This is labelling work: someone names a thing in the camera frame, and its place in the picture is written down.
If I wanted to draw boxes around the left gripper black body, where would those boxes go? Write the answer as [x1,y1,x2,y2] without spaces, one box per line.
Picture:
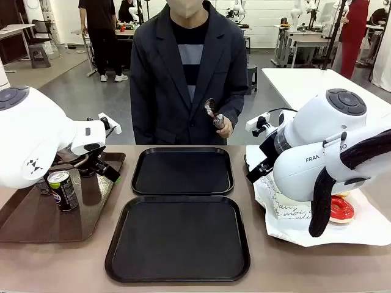
[56,145,108,172]

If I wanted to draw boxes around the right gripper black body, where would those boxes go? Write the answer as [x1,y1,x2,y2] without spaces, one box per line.
[258,131,280,166]

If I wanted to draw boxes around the metal serving tongs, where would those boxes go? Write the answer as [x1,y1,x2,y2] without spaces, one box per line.
[204,98,226,131]

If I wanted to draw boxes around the person's right forearm dark sleeve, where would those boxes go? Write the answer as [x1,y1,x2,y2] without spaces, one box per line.
[130,88,160,145]

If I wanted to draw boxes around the person's left forearm dark sleeve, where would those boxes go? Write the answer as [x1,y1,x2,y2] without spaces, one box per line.
[218,82,249,131]

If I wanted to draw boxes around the person's left hand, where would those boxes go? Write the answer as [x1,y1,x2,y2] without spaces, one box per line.
[216,117,235,139]

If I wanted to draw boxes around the white side table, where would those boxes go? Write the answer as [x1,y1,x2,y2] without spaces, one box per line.
[261,67,391,123]

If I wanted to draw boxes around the dark grey round stool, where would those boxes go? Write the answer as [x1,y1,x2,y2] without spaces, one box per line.
[246,65,258,94]

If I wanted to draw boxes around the small black square tray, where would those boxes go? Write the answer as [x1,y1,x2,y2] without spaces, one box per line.
[130,146,235,196]

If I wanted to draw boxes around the red glazed donut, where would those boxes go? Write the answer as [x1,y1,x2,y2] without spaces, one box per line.
[328,195,356,225]

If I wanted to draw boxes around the large black square tray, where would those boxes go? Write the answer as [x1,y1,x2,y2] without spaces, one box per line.
[104,195,251,283]

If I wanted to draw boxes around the white paper sheet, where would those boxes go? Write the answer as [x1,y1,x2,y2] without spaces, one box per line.
[246,145,391,248]

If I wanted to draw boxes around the person in dark blazer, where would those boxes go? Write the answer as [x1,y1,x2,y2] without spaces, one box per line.
[130,0,249,146]

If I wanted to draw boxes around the grey workbench table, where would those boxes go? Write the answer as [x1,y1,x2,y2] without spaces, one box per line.
[274,24,338,68]

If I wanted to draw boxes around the grey plastic step stool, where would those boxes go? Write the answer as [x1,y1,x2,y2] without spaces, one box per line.
[28,44,51,69]

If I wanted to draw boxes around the bystander in black clothes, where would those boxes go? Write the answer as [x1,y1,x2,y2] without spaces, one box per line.
[78,0,129,82]

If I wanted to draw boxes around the black stand pole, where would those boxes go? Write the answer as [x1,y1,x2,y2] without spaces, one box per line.
[323,0,349,70]

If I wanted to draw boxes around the bystander in red apron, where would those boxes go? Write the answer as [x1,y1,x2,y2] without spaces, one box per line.
[340,0,371,79]

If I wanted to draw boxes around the black office chair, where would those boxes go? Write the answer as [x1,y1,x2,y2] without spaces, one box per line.
[29,18,54,44]

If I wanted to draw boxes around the white desk with metal legs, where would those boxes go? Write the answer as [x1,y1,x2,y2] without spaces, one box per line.
[0,23,36,74]

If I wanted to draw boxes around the seated person in black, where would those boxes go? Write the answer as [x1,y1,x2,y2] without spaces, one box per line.
[367,7,389,27]

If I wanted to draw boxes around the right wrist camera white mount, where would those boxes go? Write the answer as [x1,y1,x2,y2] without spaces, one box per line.
[245,112,271,138]

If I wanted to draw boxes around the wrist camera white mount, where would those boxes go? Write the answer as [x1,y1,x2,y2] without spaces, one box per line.
[98,112,122,136]
[245,112,271,138]

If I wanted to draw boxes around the black camera cable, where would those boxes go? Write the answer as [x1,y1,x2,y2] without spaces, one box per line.
[268,107,299,118]

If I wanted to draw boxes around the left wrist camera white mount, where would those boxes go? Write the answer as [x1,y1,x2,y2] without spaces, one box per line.
[98,112,122,136]

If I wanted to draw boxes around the black braided cable sleeve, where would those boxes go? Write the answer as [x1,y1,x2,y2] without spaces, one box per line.
[308,129,391,239]

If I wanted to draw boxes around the brown plastic tray with handles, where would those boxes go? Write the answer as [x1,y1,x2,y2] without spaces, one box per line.
[0,151,126,244]

